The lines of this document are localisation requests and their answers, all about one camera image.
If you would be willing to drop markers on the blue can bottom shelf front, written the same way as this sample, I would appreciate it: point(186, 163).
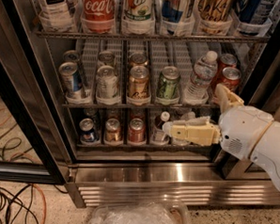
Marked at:
point(88, 132)

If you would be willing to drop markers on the glass fridge door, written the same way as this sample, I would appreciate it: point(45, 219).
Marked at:
point(30, 89)
point(266, 97)

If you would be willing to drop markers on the blue white can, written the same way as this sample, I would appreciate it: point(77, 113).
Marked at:
point(72, 81)
point(74, 56)

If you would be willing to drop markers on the stainless steel fridge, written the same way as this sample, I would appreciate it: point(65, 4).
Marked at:
point(102, 173)

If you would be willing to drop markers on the blue white can middle rear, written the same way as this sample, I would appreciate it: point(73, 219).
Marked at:
point(74, 56)

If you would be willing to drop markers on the red Coca-Cola bottle top shelf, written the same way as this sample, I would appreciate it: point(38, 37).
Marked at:
point(99, 15)

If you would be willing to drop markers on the clear water bottle bottom shelf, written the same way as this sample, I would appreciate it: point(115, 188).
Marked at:
point(185, 116)

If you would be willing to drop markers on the blue white can middle front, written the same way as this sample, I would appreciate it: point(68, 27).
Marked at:
point(72, 81)

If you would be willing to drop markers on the clear water bottle shelf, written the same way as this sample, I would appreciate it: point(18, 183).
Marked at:
point(203, 72)
point(185, 116)

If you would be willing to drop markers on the gold can middle shelf front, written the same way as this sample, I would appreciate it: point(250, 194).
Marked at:
point(138, 85)

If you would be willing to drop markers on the white green bottle top shelf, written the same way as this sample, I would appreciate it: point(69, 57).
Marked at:
point(137, 17)

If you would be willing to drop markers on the green can middle shelf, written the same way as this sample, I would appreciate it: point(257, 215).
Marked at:
point(167, 91)

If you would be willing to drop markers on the red Coca-Cola can rear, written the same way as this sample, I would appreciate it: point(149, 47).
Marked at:
point(225, 60)

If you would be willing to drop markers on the gold can shelf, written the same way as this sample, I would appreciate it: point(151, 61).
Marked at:
point(138, 59)
point(138, 85)
point(113, 132)

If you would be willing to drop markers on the gold can middle shelf rear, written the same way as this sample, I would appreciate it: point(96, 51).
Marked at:
point(138, 59)

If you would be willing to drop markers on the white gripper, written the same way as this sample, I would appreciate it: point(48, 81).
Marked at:
point(242, 131)

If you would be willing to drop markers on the clear plastic bin with bag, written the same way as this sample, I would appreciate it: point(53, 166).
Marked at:
point(142, 212)

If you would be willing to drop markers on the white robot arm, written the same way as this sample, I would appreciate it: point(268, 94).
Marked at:
point(266, 153)

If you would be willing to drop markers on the clear water bottle middle shelf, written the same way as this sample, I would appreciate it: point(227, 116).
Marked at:
point(203, 72)

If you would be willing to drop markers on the white can middle shelf front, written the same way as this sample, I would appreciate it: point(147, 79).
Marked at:
point(107, 85)

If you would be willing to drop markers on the dark blue bottle top shelf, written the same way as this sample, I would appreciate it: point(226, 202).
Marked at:
point(253, 16)

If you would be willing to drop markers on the red can bottom shelf front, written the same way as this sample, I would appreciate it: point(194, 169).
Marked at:
point(136, 131)

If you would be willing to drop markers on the brown juice bottle white cap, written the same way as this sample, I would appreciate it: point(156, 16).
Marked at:
point(159, 137)

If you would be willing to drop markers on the gold black bottle top shelf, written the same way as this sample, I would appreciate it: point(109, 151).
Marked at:
point(213, 16)

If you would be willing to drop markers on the white can middle shelf rear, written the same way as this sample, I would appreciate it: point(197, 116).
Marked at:
point(106, 58)

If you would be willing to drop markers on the right glass fridge door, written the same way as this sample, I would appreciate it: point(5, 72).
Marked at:
point(266, 97)

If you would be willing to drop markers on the red Coca-Cola can front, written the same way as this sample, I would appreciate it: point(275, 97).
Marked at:
point(229, 77)

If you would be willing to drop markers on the red coca-cola can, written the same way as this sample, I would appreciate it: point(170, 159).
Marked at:
point(229, 77)
point(225, 60)

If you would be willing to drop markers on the white tea bottle top shelf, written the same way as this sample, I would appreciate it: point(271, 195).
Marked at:
point(58, 15)

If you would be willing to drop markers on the left glass fridge door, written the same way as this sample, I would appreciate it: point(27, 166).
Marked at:
point(30, 89)

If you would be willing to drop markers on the white can shelf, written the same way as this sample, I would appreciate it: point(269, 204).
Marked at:
point(107, 85)
point(106, 58)

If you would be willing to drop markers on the gold can bottom shelf front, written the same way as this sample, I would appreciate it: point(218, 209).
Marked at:
point(113, 132)

